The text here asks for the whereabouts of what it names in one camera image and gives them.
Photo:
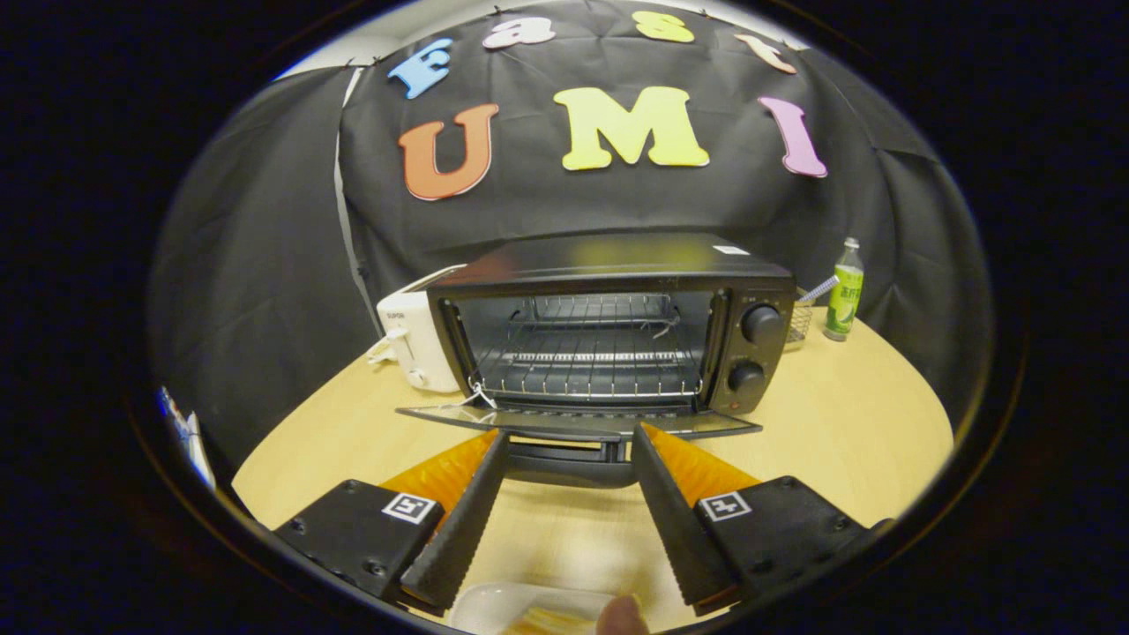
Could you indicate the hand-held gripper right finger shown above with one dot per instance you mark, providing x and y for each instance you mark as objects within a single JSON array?
[{"x": 675, "y": 520}]

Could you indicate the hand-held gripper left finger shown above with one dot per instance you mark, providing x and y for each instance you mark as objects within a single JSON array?
[{"x": 467, "y": 529}]

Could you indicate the ridged bread roll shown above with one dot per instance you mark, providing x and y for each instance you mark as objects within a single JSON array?
[{"x": 547, "y": 623}]

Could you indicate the black toaster oven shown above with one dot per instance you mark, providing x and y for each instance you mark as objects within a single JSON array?
[{"x": 609, "y": 260}]

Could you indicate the white toaster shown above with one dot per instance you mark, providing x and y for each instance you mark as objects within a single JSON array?
[{"x": 414, "y": 344}]

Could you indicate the white rectangular plate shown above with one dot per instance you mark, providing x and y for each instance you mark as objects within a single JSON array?
[{"x": 494, "y": 608}]

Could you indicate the striped straw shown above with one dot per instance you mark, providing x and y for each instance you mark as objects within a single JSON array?
[{"x": 818, "y": 291}]

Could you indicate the green label drink bottle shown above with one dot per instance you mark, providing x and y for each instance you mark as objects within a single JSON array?
[{"x": 844, "y": 300}]

